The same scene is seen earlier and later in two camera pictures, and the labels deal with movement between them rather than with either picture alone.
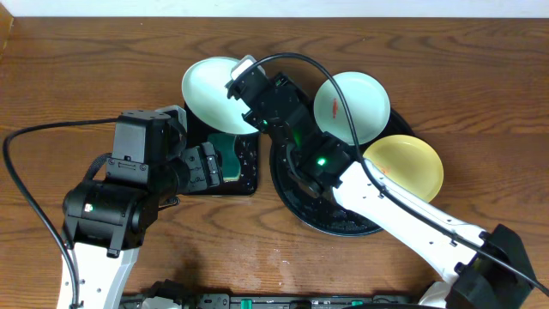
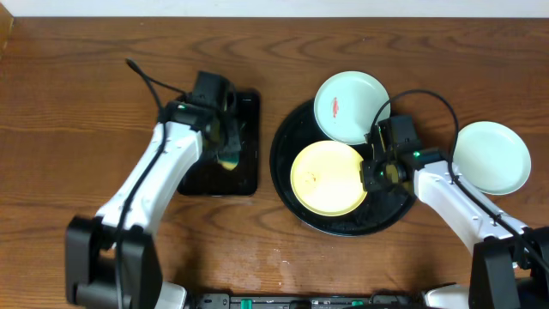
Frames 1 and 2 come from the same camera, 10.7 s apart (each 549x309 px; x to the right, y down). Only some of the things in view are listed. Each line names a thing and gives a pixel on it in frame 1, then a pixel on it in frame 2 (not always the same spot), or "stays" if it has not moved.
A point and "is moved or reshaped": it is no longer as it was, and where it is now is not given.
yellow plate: [410, 163] is moved or reshaped
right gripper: [281, 80] → [368, 182]
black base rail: [168, 294] stays
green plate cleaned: [205, 92] is moved or reshaped
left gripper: [211, 169] → [233, 140]
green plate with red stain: [367, 100] stays
